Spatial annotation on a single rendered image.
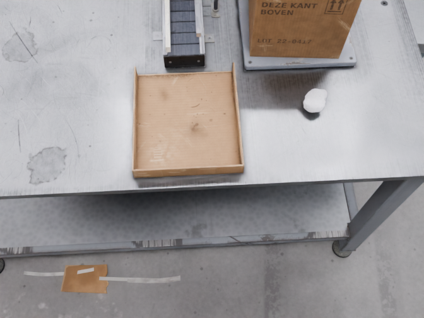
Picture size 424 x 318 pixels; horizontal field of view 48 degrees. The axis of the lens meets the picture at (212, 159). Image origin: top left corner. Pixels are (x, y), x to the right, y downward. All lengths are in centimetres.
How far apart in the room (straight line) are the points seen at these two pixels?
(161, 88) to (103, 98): 15
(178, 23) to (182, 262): 98
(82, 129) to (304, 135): 55
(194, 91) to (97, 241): 74
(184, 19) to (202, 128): 32
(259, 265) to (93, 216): 67
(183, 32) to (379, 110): 55
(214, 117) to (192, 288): 88
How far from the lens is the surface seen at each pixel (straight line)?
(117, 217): 176
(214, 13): 141
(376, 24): 147
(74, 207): 181
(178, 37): 129
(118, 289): 192
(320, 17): 120
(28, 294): 201
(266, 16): 118
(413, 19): 152
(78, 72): 133
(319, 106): 121
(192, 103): 122
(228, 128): 118
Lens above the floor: 185
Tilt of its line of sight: 63 degrees down
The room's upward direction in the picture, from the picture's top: 1 degrees clockwise
